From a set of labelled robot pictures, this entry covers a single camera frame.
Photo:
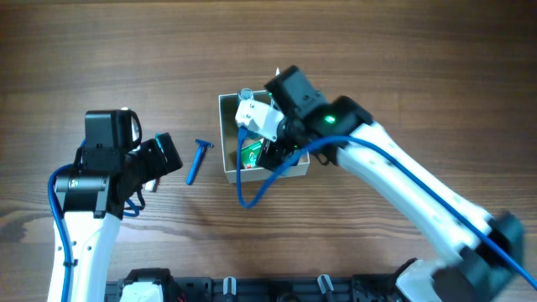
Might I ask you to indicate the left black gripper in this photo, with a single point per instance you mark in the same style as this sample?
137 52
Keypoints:
159 166

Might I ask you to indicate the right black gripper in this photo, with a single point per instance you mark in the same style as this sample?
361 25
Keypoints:
277 151

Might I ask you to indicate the green soap box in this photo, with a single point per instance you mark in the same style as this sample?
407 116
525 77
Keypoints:
250 153

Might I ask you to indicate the blue disposable razor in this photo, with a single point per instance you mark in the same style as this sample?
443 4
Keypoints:
200 153

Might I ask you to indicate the blue mouthwash bottle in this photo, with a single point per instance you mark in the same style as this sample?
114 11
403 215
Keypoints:
245 94

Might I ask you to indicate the teal toothpaste tube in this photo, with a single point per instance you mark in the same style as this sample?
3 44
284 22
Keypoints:
156 162

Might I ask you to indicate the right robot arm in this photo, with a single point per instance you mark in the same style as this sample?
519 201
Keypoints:
478 255

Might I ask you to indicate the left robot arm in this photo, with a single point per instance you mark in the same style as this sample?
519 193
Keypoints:
90 197

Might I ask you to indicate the white cardboard open box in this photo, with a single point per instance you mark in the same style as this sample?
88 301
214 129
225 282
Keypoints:
227 110

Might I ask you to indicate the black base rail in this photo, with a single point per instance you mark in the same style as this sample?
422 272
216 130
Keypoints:
358 287

